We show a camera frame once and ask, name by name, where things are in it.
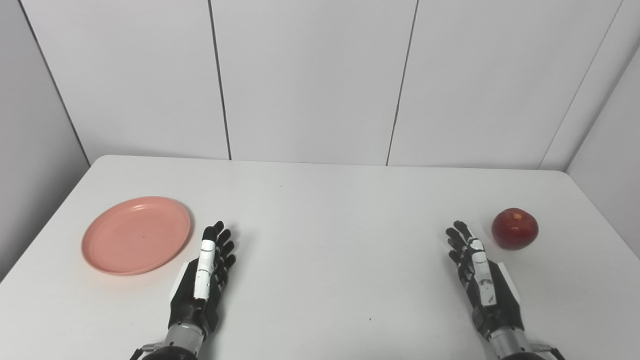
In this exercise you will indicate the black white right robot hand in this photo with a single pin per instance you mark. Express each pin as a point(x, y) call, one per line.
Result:
point(484, 280)

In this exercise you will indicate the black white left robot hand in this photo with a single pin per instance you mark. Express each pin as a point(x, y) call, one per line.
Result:
point(202, 272)

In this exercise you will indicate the red apple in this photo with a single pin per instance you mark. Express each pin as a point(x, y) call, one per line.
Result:
point(515, 230)

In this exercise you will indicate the pink round plate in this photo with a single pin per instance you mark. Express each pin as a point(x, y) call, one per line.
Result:
point(136, 236)

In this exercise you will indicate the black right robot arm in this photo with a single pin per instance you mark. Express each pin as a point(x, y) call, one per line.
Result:
point(510, 345)

